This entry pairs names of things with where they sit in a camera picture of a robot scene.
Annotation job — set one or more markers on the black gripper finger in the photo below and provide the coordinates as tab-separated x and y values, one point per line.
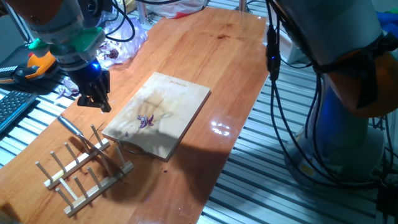
106	93
87	101

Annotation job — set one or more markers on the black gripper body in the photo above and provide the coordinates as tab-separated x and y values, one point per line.
87	79

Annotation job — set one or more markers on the steel cleaver knife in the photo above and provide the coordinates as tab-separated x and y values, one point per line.
70	124

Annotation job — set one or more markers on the light wooden cutting board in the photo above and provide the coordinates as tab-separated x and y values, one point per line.
161	102

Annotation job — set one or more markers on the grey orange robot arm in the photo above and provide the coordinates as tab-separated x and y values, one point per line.
342	46

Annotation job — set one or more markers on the red onion slices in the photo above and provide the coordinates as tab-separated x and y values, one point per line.
70	90

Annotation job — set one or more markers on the red onion piece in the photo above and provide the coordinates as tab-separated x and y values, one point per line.
145	120

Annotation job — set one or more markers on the orange black teach pendant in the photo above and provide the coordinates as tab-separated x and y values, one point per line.
40	67

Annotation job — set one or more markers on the clear bag of chopped onion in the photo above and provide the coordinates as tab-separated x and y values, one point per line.
130	40

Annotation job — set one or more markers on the black round reel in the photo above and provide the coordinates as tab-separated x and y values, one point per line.
99	12

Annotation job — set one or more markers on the black keyboard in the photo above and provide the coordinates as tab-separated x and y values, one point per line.
12	107

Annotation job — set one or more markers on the wooden peg dish rack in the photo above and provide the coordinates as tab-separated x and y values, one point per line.
93	186

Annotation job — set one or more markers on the yellow packet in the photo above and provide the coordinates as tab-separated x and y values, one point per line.
131	5

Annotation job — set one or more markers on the white shopping bag red print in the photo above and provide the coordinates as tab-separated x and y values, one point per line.
183	9

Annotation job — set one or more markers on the large reddish wooden panel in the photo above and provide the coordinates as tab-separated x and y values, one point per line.
217	62

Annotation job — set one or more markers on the blue plastic bag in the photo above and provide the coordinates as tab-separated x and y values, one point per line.
388	21

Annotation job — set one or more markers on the aluminium frame post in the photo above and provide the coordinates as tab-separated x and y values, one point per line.
143	12
243	5
26	35

